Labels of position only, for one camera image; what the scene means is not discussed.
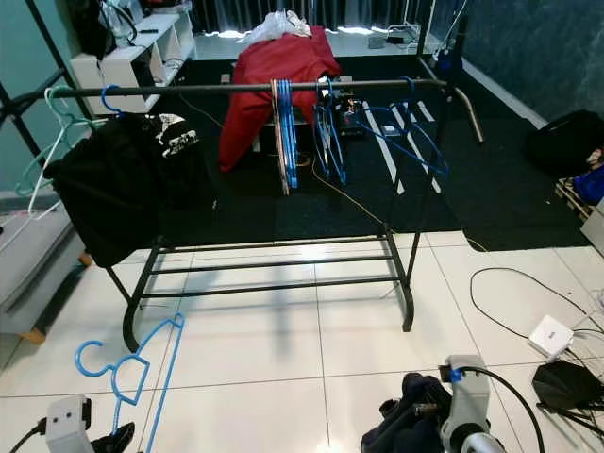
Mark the navy printed t-shirt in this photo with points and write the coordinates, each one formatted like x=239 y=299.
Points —
x=396 y=420

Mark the blue plastic hanger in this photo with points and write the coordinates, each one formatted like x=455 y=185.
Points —
x=79 y=359
x=106 y=102
x=330 y=151
x=442 y=168
x=292 y=137

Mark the black shoulder bag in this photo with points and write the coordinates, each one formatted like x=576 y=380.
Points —
x=90 y=28

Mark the white hanger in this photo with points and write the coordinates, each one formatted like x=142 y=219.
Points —
x=36 y=208

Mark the teal hanger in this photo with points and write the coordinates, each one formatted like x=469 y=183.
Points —
x=47 y=156

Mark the copper metal hanger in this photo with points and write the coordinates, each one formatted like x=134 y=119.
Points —
x=278 y=137

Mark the white power box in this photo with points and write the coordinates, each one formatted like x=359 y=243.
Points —
x=551 y=335

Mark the black shorts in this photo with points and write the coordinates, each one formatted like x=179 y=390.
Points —
x=99 y=189

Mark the blue cloth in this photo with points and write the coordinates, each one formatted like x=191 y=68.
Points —
x=590 y=184

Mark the black printed shirt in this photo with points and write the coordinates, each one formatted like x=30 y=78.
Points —
x=184 y=170

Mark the black duffel bag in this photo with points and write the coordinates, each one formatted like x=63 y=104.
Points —
x=566 y=142

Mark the bent metal tube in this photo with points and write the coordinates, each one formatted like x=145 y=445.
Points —
x=472 y=111

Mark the black metal clothes rack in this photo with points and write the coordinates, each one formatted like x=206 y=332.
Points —
x=245 y=90

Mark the white shelf unit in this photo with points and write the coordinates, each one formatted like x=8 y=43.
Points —
x=123 y=66

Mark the white plastic bag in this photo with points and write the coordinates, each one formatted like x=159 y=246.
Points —
x=278 y=25

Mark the dark curtain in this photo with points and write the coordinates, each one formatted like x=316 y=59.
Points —
x=302 y=11

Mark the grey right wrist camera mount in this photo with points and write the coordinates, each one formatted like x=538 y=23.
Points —
x=467 y=396

